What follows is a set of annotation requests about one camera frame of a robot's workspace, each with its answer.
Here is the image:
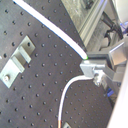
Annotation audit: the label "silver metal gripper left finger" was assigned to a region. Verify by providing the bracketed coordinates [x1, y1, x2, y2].
[80, 62, 125, 94]

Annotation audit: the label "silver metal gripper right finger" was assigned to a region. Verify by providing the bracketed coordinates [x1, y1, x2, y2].
[87, 40, 128, 67]

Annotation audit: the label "white cable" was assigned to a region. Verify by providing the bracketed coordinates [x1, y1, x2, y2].
[55, 75, 95, 128]

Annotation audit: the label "small metal clip at bottom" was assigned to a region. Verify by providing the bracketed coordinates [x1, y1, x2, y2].
[63, 122, 71, 128]

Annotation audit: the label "black perforated breadboard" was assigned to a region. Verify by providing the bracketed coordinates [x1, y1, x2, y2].
[0, 0, 112, 128]

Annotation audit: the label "black cables in background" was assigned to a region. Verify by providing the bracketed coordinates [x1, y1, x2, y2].
[100, 12, 125, 43]

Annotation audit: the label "aluminium extrusion frame rail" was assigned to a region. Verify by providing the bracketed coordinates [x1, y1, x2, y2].
[79, 0, 107, 46]

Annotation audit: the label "metal cable clip bracket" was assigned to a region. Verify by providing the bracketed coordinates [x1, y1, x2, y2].
[0, 36, 35, 88]

